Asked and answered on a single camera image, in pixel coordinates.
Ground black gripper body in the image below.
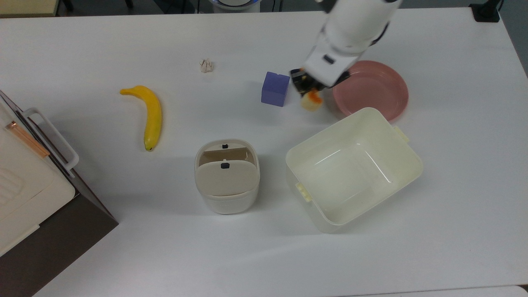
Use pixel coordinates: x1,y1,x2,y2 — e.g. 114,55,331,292
304,77,331,92

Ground orange glazed bread roll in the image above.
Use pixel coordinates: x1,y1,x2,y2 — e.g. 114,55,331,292
300,88,323,112

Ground blue purple block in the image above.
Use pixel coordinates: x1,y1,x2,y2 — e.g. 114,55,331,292
261,71,291,108

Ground pink round plate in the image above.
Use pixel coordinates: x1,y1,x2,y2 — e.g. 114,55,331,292
332,60,410,123

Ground cream plastic storage bin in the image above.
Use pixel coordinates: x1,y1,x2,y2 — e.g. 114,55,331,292
285,107,424,234

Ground beige swing lid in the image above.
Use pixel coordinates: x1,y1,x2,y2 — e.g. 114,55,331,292
195,160,260,197

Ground cream swing-lid trash can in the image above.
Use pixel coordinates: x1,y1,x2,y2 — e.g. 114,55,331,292
194,139,261,215

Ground yellow banana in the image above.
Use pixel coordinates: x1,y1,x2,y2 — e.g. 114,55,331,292
120,85,163,152

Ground copper strip on oven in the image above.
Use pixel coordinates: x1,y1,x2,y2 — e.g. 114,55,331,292
5,121,50,158

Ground wooden side table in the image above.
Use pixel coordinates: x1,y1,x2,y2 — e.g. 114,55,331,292
0,0,61,18

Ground white and brown oven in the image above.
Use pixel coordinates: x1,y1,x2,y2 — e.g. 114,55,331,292
0,90,119,297

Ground black clamp mount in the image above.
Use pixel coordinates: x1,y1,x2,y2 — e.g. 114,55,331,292
469,0,504,23

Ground white oven door handle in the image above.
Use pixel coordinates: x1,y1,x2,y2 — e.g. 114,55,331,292
22,108,80,172

